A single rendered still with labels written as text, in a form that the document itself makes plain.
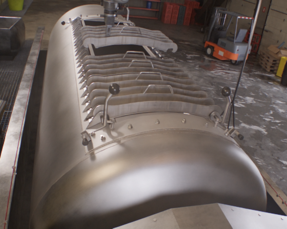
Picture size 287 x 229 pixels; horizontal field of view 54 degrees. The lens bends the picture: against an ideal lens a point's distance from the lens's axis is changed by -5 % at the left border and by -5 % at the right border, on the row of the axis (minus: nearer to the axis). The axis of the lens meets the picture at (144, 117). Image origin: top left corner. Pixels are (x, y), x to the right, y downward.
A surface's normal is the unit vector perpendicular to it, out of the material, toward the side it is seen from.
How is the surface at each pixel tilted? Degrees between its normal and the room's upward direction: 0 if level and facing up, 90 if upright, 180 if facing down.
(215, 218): 0
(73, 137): 40
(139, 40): 90
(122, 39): 90
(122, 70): 90
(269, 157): 0
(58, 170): 50
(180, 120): 5
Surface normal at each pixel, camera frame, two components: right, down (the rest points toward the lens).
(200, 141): 0.33, -0.73
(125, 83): 0.25, 0.50
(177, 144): 0.18, -0.65
